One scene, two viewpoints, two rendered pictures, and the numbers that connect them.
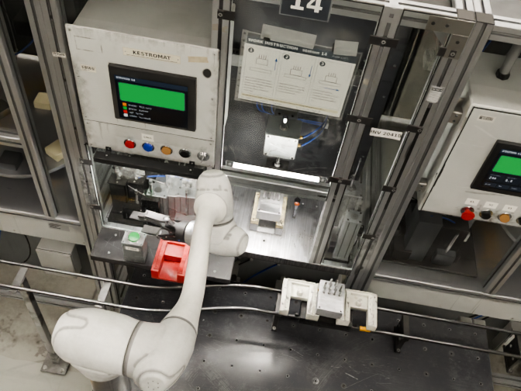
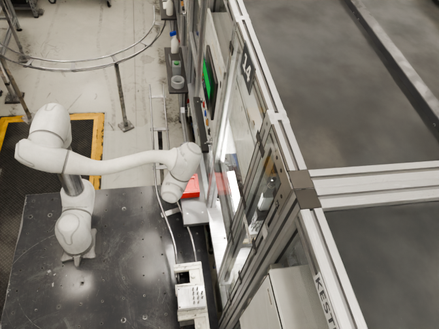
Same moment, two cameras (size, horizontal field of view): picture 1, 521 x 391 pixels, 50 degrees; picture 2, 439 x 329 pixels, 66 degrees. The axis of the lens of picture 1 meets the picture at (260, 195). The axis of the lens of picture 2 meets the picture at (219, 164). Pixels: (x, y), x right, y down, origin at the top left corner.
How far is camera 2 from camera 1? 1.23 m
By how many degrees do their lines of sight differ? 43
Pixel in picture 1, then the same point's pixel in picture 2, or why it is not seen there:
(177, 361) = (29, 156)
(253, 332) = (170, 264)
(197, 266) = (117, 160)
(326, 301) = (185, 293)
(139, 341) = (38, 134)
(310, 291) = (196, 283)
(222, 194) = (180, 158)
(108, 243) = not seen: hidden behind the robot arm
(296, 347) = (167, 296)
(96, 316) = (53, 113)
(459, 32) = (283, 187)
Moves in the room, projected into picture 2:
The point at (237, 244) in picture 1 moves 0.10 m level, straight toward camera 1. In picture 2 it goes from (164, 191) to (140, 194)
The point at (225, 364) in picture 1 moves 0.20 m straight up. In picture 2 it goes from (143, 252) to (140, 237)
